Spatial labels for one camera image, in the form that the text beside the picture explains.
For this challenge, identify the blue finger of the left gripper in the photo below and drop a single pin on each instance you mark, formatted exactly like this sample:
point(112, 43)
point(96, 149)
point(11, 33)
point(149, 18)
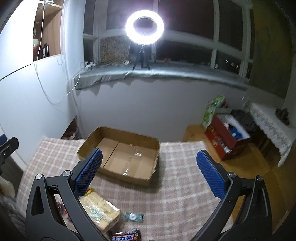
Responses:
point(3, 139)

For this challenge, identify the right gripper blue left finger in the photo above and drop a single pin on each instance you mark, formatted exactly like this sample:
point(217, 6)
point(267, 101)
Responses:
point(84, 172)

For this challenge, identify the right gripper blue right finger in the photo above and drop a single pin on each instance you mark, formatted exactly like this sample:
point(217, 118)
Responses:
point(213, 172)

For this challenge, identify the large cracker pack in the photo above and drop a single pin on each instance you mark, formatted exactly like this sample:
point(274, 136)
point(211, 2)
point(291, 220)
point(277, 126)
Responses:
point(103, 213)

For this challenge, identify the small green candy packet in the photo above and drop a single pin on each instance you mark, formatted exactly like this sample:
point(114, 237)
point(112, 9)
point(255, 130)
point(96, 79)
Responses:
point(134, 217)

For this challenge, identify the dark chocolate bar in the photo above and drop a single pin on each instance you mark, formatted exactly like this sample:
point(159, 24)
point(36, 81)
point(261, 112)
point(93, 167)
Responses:
point(130, 235)

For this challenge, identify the red storage box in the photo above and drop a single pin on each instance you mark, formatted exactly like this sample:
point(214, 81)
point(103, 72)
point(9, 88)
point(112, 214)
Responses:
point(227, 136)

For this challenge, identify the pink plaid blanket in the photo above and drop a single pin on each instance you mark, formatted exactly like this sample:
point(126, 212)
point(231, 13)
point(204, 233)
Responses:
point(175, 205)

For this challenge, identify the open cardboard box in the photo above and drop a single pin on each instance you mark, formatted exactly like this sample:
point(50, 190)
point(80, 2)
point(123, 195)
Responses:
point(128, 157)

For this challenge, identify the green paper bag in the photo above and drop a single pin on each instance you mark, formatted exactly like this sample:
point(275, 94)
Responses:
point(211, 109)

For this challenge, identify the white lace tablecloth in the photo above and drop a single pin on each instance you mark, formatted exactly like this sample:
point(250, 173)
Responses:
point(282, 136)

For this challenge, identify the dark ornament on side table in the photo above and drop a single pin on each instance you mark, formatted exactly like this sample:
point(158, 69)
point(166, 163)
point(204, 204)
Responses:
point(282, 115)

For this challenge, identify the grey windowsill cloth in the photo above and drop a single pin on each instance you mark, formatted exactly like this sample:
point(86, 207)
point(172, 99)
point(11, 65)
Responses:
point(167, 70)

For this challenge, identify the white power strip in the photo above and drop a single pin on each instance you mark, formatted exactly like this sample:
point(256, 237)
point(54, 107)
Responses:
point(89, 65)

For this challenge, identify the leopard pattern board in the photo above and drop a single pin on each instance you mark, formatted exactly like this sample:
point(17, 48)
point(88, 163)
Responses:
point(114, 49)

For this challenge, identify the black tripod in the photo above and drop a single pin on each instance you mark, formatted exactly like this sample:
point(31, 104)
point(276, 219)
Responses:
point(142, 59)

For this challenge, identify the wooden wall shelf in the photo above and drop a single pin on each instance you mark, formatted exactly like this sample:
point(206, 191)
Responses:
point(47, 29)

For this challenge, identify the white ring light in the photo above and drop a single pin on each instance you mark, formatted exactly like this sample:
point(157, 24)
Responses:
point(144, 27)

